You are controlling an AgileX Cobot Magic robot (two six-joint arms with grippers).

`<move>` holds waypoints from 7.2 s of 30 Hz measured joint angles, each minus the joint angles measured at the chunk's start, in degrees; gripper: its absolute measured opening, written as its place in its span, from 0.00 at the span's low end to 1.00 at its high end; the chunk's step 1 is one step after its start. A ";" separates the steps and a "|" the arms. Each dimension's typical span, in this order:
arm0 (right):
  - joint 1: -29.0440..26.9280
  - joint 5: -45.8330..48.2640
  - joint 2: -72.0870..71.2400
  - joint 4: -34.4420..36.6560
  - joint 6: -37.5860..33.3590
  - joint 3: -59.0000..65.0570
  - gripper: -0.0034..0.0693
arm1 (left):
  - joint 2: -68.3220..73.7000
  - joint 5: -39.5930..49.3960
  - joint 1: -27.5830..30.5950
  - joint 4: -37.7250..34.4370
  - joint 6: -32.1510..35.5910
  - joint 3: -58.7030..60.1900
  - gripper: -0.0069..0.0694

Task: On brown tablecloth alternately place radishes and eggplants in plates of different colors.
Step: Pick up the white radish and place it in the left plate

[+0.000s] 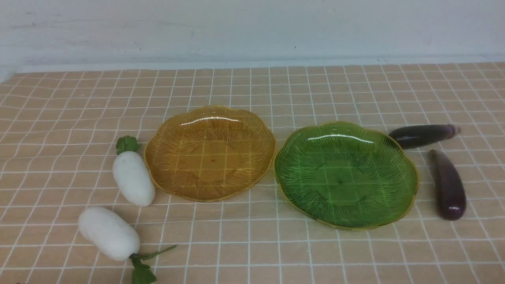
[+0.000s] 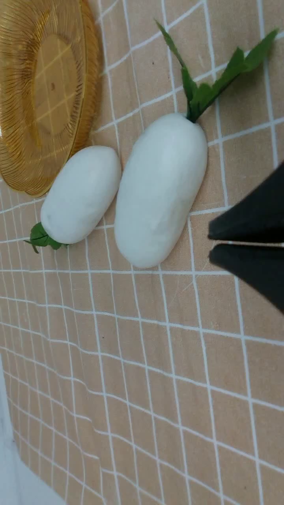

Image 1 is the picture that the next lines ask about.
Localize white radish with long leaves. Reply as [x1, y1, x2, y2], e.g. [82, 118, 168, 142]
[77, 207, 176, 284]

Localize dark purple eggplant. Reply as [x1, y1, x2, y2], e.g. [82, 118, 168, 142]
[428, 149, 467, 221]
[389, 124, 461, 149]

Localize amber plastic flower plate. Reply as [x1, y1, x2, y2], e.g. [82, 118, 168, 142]
[144, 105, 276, 202]

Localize green plastic flower plate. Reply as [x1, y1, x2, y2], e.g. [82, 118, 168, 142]
[274, 121, 420, 230]

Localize white radish near plate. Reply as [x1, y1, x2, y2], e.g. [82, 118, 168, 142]
[112, 135, 155, 207]

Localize checkered beige tablecloth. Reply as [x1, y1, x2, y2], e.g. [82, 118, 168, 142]
[0, 62, 504, 284]

